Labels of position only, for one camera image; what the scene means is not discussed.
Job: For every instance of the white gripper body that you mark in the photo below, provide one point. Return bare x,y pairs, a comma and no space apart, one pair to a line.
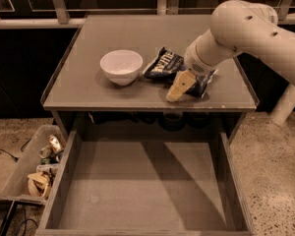
195,64

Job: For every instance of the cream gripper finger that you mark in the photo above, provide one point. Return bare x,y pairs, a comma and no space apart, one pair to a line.
183,81

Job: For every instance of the blue chip bag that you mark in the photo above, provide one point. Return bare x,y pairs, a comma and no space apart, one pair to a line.
166,65

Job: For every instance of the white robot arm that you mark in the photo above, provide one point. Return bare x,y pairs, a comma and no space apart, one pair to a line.
236,27

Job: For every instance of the open grey top drawer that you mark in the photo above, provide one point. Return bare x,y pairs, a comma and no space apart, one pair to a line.
147,185

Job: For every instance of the white bowl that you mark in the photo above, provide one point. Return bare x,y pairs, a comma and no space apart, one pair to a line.
121,67

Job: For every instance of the crushed can upper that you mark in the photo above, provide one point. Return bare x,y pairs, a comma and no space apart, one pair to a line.
55,144

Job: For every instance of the crushed green can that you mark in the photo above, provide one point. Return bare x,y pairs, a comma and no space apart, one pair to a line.
45,152

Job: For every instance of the white plastic bottle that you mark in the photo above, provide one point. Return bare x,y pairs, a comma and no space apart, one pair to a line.
48,168

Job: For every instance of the cream crumpled packaging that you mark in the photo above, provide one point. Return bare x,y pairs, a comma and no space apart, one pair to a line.
39,184

